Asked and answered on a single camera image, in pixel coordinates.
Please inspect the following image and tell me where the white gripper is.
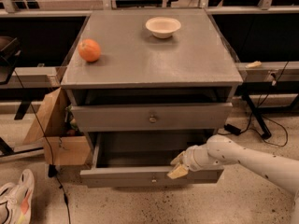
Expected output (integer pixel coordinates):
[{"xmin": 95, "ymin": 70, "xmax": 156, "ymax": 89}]
[{"xmin": 167, "ymin": 146, "xmax": 211, "ymax": 179}]

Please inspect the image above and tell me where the grey drawer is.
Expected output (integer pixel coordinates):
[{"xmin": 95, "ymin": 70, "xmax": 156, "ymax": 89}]
[
  {"xmin": 80, "ymin": 131, "xmax": 223, "ymax": 188},
  {"xmin": 72, "ymin": 88, "xmax": 232, "ymax": 132}
]

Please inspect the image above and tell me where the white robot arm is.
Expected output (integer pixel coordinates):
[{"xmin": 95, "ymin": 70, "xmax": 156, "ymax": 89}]
[{"xmin": 167, "ymin": 134, "xmax": 299, "ymax": 224}]

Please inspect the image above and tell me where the grey top drawer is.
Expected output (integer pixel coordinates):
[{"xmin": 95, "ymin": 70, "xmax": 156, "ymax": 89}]
[{"xmin": 72, "ymin": 88, "xmax": 232, "ymax": 132}]

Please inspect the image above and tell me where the grey wooden drawer cabinet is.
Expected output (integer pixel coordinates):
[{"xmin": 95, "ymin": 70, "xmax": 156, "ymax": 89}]
[{"xmin": 61, "ymin": 9, "xmax": 242, "ymax": 146}]

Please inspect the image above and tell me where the brown cardboard box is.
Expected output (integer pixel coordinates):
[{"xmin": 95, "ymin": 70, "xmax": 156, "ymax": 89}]
[{"xmin": 23, "ymin": 88, "xmax": 91, "ymax": 165}]

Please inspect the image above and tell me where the small yellow foam piece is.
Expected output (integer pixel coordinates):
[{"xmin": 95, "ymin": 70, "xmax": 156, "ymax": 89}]
[{"xmin": 245, "ymin": 61, "xmax": 262, "ymax": 69}]

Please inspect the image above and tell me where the white paper bowl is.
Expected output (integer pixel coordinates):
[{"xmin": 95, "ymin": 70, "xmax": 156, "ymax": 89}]
[{"xmin": 146, "ymin": 17, "xmax": 181, "ymax": 39}]

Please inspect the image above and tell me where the orange fruit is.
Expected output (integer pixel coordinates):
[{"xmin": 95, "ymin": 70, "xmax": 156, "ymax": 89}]
[{"xmin": 78, "ymin": 39, "xmax": 101, "ymax": 63}]

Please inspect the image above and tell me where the white and orange sneaker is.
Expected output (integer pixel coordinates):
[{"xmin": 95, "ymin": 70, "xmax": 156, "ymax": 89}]
[{"xmin": 0, "ymin": 169, "xmax": 35, "ymax": 224}]

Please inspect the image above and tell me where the black chair left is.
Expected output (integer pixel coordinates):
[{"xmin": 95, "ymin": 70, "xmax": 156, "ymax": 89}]
[{"xmin": 0, "ymin": 36, "xmax": 21, "ymax": 85}]

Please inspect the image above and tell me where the black power adapter with cable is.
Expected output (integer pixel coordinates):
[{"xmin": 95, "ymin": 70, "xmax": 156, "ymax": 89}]
[{"xmin": 217, "ymin": 59, "xmax": 291, "ymax": 148}]

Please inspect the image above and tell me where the black floor cable left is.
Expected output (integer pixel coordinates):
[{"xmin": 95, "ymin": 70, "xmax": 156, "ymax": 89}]
[{"xmin": 12, "ymin": 68, "xmax": 72, "ymax": 224}]

